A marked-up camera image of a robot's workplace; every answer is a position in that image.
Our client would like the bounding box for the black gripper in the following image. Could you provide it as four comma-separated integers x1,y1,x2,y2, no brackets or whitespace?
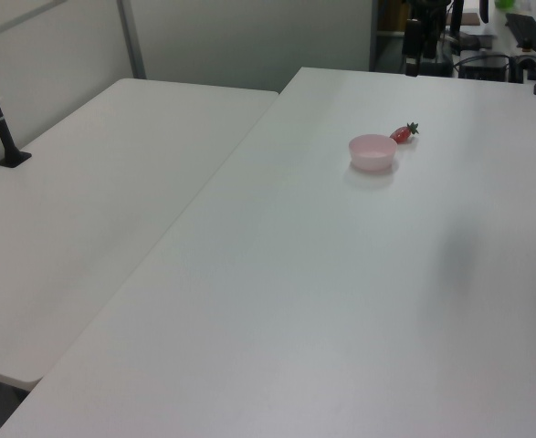
403,0,451,77

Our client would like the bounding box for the red toy strawberry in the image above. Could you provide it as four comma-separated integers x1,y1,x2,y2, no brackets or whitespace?
388,121,421,146

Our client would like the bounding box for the pink plastic bowl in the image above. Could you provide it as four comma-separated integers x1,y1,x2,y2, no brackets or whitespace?
348,133,398,172

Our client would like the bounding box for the black power supply box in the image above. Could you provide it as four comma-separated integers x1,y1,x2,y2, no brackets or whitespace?
420,57,454,77

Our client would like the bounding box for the black computer box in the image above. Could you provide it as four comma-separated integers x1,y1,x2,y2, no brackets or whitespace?
457,54,511,82

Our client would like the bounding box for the white folding table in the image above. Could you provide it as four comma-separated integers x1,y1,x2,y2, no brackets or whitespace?
0,77,280,391

